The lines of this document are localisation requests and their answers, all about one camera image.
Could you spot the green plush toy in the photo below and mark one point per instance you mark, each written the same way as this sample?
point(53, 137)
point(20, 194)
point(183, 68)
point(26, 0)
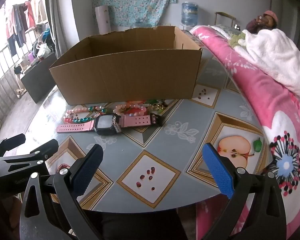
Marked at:
point(236, 41)

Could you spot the brown cardboard box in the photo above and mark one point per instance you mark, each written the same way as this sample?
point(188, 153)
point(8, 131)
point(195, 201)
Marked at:
point(127, 77)

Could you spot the pink and black wristwatch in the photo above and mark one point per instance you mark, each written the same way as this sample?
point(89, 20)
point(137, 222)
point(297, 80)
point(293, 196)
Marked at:
point(103, 125)

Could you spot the printed fruit tablecloth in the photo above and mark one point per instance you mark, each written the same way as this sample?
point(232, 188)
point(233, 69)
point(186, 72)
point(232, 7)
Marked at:
point(165, 140)

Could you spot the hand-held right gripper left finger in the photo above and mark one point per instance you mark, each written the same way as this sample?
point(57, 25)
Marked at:
point(87, 172)

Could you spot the white slipper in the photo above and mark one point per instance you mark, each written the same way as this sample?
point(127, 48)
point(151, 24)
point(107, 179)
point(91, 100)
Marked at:
point(21, 93)

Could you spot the white lace cover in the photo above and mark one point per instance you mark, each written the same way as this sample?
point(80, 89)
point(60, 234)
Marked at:
point(222, 30)

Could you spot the pink floral blanket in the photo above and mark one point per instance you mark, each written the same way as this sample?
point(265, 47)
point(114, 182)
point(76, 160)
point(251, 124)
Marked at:
point(260, 92)

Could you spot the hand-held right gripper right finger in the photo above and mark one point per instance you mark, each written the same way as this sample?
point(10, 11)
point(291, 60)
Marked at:
point(218, 170)

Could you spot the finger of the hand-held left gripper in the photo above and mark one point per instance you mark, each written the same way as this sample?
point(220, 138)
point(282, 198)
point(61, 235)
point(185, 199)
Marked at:
point(45, 148)
point(10, 141)

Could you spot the green and gold pendant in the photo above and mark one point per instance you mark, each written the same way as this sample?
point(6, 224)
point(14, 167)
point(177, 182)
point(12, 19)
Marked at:
point(156, 104)

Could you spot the metal balcony railing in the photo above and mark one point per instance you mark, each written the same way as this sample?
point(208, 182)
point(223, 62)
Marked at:
point(2, 80)

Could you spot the small white plastic bag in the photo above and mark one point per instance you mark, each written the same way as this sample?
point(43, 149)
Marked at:
point(43, 50)

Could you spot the rolled pale pink mat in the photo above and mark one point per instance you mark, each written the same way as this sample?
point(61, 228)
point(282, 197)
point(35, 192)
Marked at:
point(102, 20)

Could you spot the white water dispenser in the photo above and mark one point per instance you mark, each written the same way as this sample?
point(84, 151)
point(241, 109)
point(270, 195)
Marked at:
point(187, 27)

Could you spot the grey curtain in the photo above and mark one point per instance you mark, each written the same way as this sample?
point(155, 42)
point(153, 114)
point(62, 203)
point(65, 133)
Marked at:
point(57, 17)

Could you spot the hanging clothes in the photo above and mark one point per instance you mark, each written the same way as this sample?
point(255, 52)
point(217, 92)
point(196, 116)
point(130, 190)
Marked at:
point(15, 22)

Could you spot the dark panel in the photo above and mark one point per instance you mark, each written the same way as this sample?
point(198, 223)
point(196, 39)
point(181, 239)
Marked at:
point(37, 80)

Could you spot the teal floral wall cloth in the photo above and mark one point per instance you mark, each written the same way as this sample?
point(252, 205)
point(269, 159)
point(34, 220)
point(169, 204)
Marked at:
point(135, 2)

